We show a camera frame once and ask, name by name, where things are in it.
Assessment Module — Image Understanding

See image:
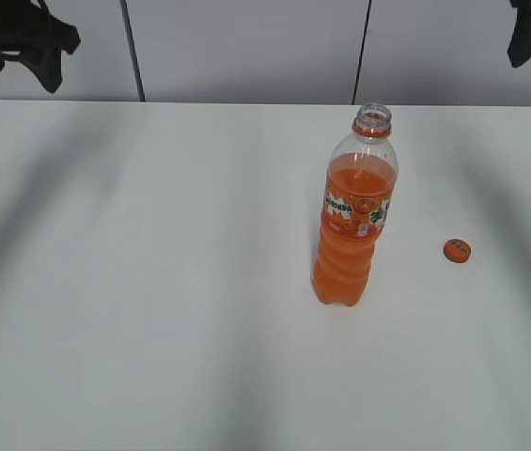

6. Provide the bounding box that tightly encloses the orange bottle cap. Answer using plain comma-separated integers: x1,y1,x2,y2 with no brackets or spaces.
443,238,472,263

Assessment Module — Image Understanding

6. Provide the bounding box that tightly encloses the orange soda plastic bottle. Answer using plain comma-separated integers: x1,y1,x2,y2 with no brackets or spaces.
311,103,398,306

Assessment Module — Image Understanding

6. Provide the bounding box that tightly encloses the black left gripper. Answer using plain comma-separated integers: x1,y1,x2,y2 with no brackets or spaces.
0,1,81,93

